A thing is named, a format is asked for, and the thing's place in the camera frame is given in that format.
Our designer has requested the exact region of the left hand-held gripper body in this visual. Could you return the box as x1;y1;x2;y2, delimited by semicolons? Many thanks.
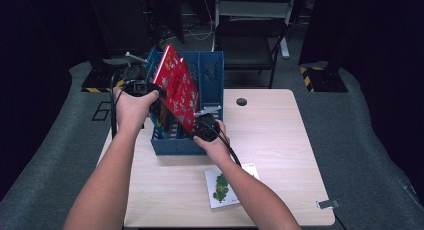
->
121;51;161;98

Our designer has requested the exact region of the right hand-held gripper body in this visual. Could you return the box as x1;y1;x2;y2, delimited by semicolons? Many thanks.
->
192;104;223;143

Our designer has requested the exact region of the blue plastic file rack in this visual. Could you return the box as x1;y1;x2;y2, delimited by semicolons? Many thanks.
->
148;50;225;157

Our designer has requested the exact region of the white picture book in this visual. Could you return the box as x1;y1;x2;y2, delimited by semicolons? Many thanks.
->
204;162;261;210

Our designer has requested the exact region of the person's right hand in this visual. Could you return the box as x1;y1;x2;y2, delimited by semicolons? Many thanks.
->
193;119;235;166

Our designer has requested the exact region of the person's left hand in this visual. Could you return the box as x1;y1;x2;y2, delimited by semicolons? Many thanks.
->
113;87;161;133

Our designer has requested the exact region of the black base with yellow stripes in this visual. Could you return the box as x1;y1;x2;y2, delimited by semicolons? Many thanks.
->
80;58;128;94
299;65;349;93

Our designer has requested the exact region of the black folding chair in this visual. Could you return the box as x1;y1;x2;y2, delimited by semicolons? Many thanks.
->
213;17;291;89

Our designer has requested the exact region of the dark curtain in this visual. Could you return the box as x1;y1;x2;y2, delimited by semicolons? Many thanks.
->
0;0;101;194
298;0;424;208

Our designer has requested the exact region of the black metal chair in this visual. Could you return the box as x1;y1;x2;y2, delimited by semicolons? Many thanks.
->
211;0;299;60

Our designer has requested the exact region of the grey metal table clip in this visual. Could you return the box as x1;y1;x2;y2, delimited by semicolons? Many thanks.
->
315;198;341;210

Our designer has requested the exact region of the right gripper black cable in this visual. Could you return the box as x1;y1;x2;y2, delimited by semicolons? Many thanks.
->
199;120;243;168

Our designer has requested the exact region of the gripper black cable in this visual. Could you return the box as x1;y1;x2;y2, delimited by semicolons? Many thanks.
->
199;120;243;168
109;69;128;140

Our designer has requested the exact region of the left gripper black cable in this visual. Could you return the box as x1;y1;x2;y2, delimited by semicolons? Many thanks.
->
109;69;128;140

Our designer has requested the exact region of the white floor cable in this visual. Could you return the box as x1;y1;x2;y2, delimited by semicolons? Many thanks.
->
184;0;215;42

